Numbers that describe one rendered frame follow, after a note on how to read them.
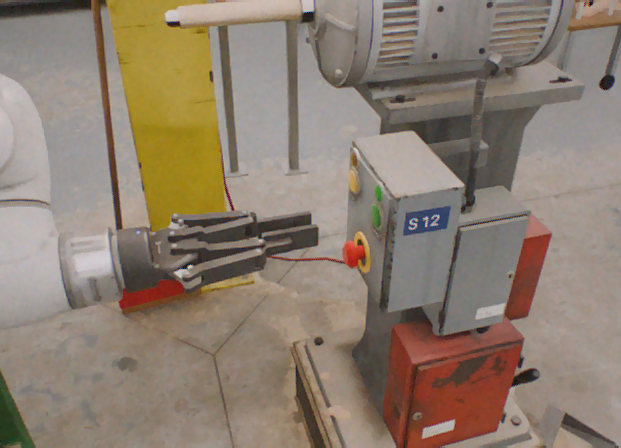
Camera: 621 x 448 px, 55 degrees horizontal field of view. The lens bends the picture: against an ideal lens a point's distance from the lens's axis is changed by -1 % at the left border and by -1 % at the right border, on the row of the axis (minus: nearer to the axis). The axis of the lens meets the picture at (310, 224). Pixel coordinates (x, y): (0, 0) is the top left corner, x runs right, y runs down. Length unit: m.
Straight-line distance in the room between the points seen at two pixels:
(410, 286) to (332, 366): 0.81
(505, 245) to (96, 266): 0.70
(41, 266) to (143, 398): 1.32
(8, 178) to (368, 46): 0.50
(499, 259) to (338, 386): 0.63
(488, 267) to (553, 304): 1.27
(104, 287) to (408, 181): 0.38
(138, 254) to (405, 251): 0.33
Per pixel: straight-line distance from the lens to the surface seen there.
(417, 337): 1.26
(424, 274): 0.83
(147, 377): 2.04
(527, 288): 1.39
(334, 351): 1.64
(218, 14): 0.93
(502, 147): 1.12
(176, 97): 1.93
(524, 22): 1.02
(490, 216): 1.07
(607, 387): 2.16
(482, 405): 1.40
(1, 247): 0.71
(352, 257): 0.85
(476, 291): 1.15
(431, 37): 0.91
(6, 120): 0.72
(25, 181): 0.73
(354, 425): 1.51
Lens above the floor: 1.52
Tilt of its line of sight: 36 degrees down
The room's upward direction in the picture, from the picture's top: straight up
